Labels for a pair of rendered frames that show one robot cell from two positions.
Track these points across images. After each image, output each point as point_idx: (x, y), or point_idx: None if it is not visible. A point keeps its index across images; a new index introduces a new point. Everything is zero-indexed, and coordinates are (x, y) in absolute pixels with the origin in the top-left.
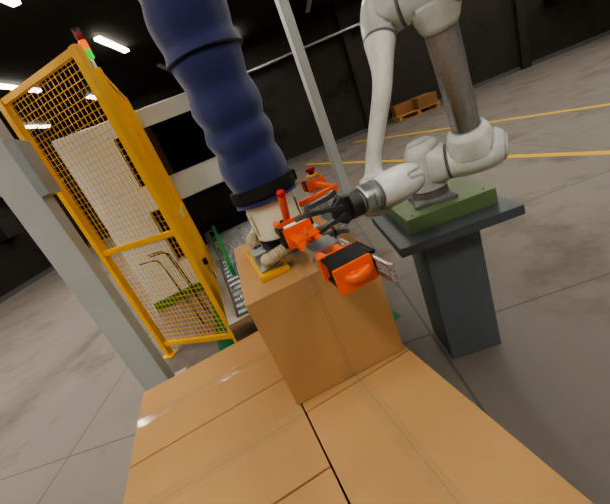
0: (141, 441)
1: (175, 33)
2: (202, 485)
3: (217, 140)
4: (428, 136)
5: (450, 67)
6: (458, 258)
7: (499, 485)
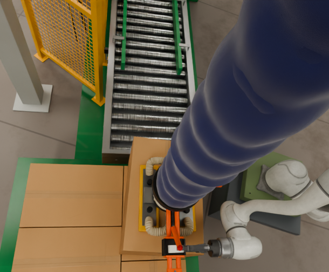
0: (27, 211)
1: (195, 171)
2: (59, 269)
3: (169, 187)
4: (304, 174)
5: None
6: None
7: None
